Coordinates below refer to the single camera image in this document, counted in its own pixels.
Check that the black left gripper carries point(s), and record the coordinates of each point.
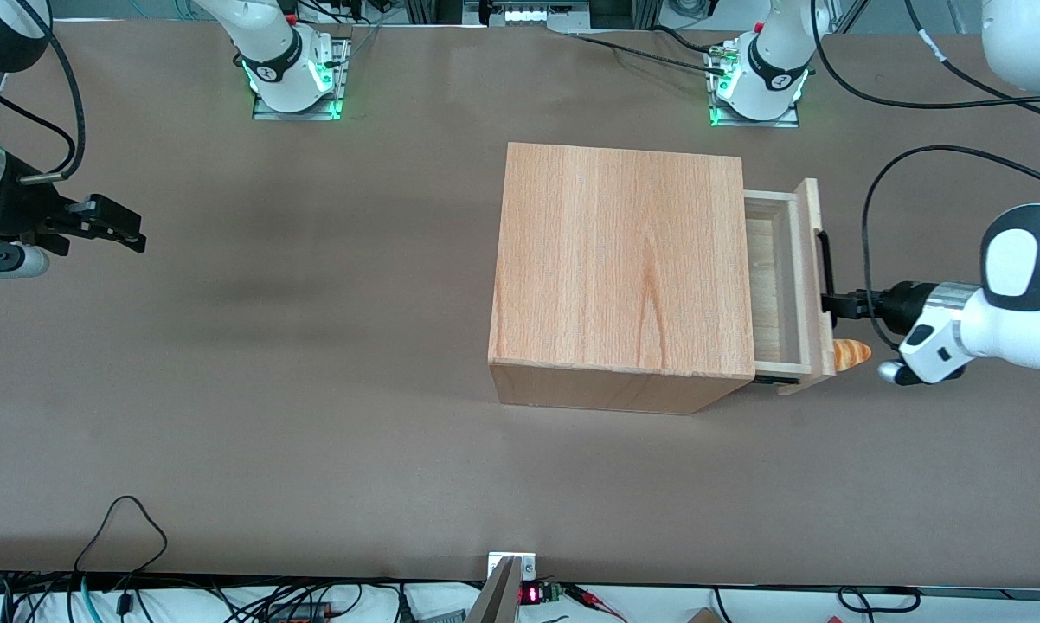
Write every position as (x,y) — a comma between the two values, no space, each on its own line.
(902,305)

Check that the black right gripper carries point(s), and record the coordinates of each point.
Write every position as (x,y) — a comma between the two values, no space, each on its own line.
(20,214)

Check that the light wooden drawer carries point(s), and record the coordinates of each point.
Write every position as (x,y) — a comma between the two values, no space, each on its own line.
(805,285)

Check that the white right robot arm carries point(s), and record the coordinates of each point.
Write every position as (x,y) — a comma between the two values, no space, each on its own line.
(265,30)

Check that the light wooden drawer cabinet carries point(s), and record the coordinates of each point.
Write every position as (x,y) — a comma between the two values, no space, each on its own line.
(615,260)

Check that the striped toy bread roll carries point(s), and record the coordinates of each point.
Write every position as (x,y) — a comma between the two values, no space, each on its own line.
(853,355)

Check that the brown cardboard piece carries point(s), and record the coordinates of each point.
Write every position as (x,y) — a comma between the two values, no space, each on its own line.
(703,617)

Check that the black box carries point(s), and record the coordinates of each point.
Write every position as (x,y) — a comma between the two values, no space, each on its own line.
(619,10)

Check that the red black clip leads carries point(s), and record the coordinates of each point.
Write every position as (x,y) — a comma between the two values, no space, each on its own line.
(585,594)

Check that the red digit display module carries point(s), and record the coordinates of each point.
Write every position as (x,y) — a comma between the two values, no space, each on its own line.
(530,594)

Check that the orange electronic device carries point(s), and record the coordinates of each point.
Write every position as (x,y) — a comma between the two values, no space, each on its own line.
(299,616)

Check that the white lit device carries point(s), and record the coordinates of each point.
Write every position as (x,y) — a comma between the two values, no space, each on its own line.
(529,16)

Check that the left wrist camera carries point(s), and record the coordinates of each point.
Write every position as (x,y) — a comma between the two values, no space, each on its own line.
(927,355)

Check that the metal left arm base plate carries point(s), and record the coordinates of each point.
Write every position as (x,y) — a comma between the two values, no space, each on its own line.
(719,119)

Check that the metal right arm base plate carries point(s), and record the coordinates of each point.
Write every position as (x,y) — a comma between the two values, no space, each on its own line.
(340,78)

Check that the aluminium frame extrusion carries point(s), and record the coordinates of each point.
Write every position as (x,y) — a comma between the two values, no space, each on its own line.
(433,10)

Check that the silver mount bracket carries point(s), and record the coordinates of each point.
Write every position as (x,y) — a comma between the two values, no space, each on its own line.
(529,567)

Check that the aluminium camera mount beam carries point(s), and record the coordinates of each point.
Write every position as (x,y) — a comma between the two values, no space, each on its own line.
(498,597)

